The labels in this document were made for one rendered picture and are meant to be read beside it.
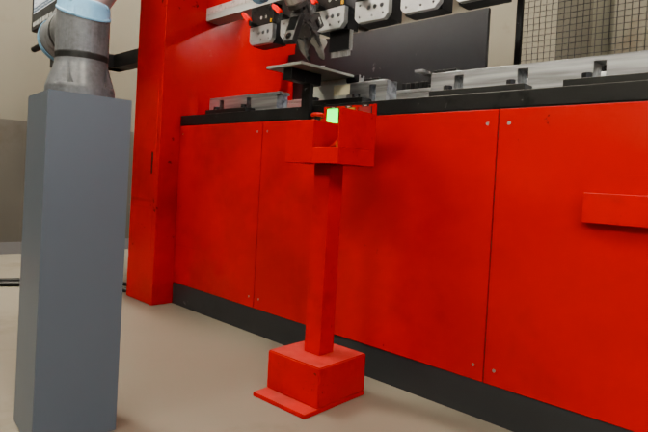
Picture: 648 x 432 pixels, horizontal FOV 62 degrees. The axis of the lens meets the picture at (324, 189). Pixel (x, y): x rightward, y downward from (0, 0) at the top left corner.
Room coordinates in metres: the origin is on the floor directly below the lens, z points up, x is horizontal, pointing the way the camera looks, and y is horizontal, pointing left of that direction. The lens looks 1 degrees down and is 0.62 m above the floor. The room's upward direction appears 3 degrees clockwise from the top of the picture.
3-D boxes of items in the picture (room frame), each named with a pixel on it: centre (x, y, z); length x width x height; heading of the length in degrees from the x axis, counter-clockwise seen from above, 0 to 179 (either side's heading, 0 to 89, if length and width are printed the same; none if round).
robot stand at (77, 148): (1.27, 0.58, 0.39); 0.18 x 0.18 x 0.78; 41
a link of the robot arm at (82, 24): (1.27, 0.59, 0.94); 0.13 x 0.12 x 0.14; 40
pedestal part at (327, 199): (1.55, -0.01, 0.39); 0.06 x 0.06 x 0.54; 48
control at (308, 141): (1.55, -0.01, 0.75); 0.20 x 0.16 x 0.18; 48
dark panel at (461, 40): (2.56, -0.22, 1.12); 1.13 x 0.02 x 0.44; 46
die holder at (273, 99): (2.41, 0.36, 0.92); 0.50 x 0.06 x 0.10; 46
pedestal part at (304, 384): (1.52, 0.01, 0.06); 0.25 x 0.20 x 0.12; 138
